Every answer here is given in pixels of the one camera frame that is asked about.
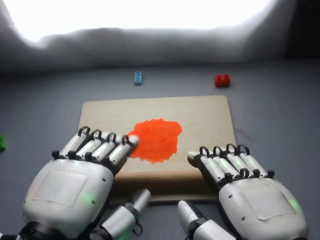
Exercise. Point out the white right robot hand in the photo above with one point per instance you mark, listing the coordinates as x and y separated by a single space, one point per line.
260 202

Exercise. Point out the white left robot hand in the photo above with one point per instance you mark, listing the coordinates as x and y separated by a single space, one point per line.
62 190

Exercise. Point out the wooden rolling pin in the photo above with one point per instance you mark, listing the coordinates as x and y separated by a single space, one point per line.
162 185

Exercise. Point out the orange clay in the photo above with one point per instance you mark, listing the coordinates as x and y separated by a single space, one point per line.
157 140

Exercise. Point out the green toy block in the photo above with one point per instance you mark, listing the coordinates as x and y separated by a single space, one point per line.
2 143

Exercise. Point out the grey table cloth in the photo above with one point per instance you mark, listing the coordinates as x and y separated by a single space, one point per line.
270 120

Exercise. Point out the light wooden board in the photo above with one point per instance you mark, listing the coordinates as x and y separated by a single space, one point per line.
155 110

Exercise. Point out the red toy block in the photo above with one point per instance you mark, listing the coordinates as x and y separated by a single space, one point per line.
222 80

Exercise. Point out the light blue toy block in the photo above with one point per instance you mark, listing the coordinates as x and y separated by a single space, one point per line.
138 78

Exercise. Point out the bright white backdrop sheet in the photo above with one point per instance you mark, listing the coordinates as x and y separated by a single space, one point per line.
140 15

